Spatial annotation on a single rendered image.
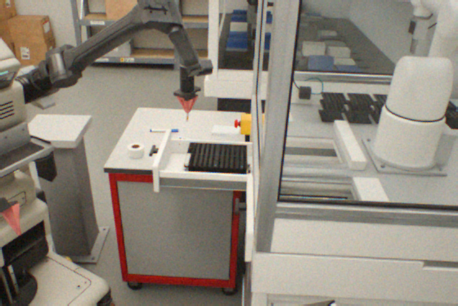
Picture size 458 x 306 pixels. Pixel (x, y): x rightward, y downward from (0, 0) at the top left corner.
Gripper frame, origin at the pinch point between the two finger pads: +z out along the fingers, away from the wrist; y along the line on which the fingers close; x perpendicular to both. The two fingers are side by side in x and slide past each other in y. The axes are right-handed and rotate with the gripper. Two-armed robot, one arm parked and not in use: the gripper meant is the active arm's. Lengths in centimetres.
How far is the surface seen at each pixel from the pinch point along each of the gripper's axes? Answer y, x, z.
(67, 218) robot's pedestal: -26, 61, 70
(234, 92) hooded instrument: 58, 12, 15
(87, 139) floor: 73, 164, 104
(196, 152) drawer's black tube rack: -16.3, -16.5, 6.0
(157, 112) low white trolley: 26, 40, 23
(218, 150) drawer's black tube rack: -9.9, -22.1, 6.1
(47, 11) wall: 213, 389, 56
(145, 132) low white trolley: 4.8, 29.5, 22.1
